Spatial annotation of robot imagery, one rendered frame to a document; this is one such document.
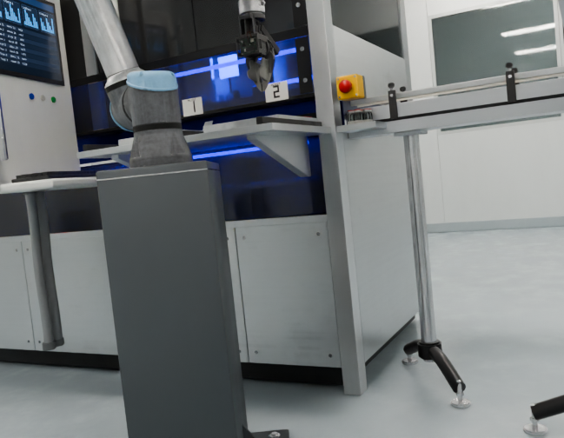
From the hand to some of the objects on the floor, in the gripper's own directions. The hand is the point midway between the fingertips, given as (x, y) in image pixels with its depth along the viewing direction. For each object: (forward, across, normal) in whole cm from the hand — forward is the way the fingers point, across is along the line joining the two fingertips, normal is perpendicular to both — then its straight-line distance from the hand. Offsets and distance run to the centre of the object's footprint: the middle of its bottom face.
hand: (263, 87), depth 175 cm
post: (+100, +9, +26) cm, 104 cm away
